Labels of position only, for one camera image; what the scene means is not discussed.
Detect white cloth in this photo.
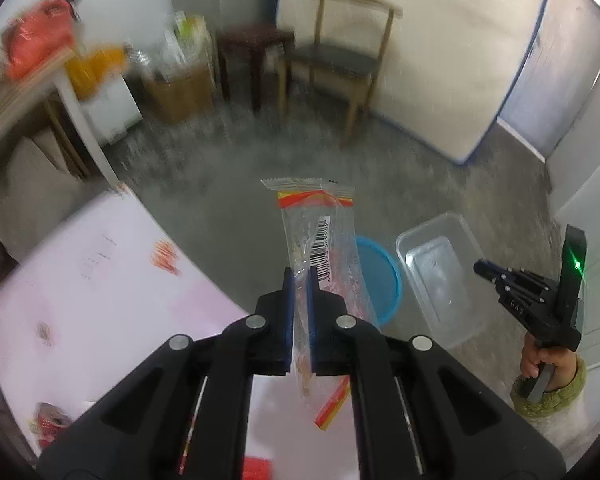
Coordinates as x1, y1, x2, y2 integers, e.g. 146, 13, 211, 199
0, 130, 116, 261

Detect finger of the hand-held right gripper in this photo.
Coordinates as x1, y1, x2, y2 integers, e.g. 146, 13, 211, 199
497, 285, 547, 319
473, 259, 549, 294

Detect wooden chair dark seat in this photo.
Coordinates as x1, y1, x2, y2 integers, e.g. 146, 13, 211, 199
277, 0, 403, 143

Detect person's right hand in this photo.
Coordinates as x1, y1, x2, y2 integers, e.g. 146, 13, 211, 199
520, 333, 579, 392

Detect cardboard box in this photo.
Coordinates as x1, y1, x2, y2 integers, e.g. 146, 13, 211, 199
142, 67, 216, 126

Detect yellow plastic bag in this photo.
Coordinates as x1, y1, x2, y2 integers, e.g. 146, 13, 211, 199
67, 45, 131, 101

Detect blue plastic basket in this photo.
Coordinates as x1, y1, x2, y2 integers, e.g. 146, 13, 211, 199
354, 235, 403, 328

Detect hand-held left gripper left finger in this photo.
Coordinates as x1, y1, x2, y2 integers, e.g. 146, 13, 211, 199
36, 266, 297, 480

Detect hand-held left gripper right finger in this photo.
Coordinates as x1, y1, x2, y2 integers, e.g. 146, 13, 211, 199
306, 266, 567, 480

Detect dark wooden stool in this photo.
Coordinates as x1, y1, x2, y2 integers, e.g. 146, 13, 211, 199
215, 24, 296, 113

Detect clear snack wrapper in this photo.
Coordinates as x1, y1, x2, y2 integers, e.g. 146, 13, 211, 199
260, 176, 381, 431

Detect red plastic bag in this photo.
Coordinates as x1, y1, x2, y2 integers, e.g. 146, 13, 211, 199
0, 0, 78, 81

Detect clear plastic container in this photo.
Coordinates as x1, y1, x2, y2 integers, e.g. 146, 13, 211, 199
396, 212, 488, 351

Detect white side table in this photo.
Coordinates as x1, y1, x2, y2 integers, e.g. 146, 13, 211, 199
0, 45, 121, 191

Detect person's right forearm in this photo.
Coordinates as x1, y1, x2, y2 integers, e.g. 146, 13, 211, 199
510, 357, 593, 461

